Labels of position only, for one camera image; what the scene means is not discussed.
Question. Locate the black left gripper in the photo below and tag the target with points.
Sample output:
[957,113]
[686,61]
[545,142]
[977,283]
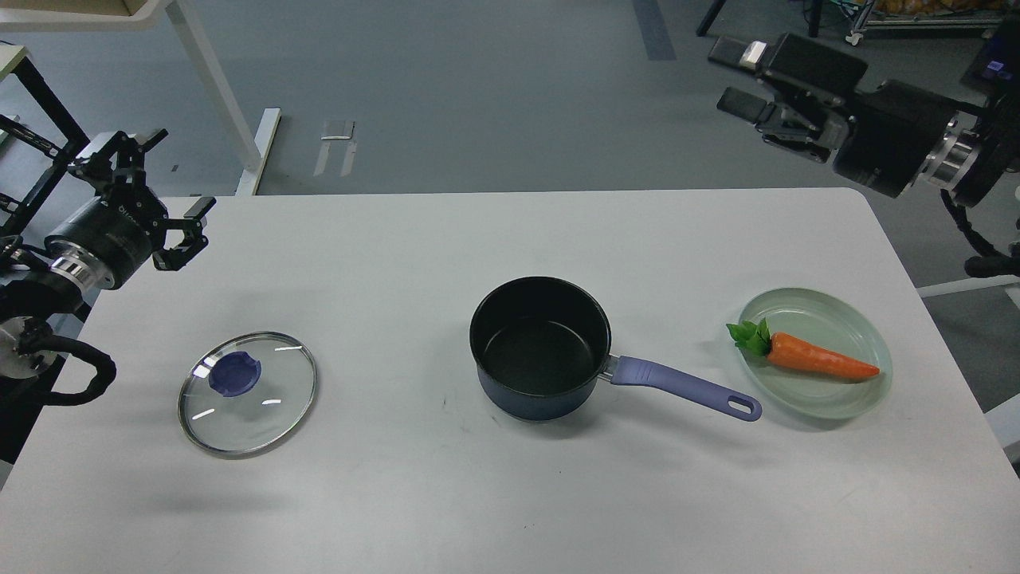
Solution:
[105,242]

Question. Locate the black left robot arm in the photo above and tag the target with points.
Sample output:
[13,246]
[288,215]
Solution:
[42,368]

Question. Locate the orange toy carrot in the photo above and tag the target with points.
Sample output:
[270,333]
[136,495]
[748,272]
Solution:
[788,351]

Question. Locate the metal wheeled cart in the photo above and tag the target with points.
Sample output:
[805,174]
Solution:
[983,16]

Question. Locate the black stand leg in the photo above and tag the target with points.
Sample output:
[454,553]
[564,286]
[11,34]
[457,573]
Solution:
[709,17]

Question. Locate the black metal rack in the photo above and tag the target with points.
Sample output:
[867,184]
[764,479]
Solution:
[48,159]

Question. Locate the white table frame leg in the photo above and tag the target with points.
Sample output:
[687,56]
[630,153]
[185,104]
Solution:
[251,145]

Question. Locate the glass lid blue knob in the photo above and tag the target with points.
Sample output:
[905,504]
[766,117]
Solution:
[248,394]

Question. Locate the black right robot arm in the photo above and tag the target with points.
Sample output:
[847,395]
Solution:
[979,146]

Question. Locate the translucent green plate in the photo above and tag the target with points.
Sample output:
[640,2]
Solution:
[827,322]

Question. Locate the blue saucepan with handle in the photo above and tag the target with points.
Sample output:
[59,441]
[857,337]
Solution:
[541,344]

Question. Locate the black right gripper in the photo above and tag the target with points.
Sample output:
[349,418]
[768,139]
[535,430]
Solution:
[877,139]

